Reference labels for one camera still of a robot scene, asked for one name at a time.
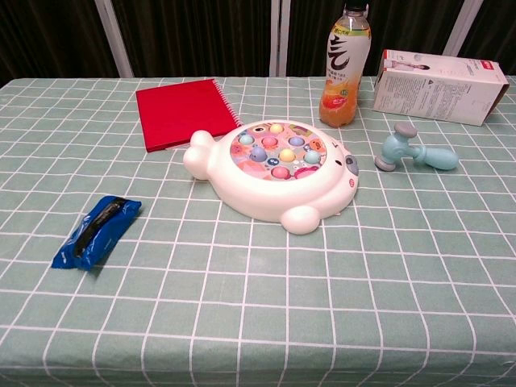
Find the white metal frame post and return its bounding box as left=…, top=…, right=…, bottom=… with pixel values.
left=94, top=0, right=135, bottom=79
left=268, top=0, right=292, bottom=77
left=442, top=0, right=480, bottom=57

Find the green checkered tablecloth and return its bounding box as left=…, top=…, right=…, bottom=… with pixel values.
left=0, top=74, right=516, bottom=387

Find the white printed cardboard box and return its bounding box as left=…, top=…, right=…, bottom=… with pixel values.
left=371, top=48, right=510, bottom=127

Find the blue snack packet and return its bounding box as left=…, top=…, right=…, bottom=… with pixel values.
left=52, top=195, right=143, bottom=273

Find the light blue toy hammer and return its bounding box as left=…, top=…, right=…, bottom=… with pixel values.
left=374, top=123, right=460, bottom=174

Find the red spiral notebook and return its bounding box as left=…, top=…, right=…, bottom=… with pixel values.
left=135, top=78, right=244, bottom=153

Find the dark pleated curtain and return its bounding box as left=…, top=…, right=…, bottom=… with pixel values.
left=0, top=0, right=516, bottom=87

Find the white whack-a-mole toy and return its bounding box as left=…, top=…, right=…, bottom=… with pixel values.
left=182, top=119, right=360, bottom=236

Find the orange drink plastic bottle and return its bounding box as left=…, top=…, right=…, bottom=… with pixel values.
left=318, top=2, right=372, bottom=129

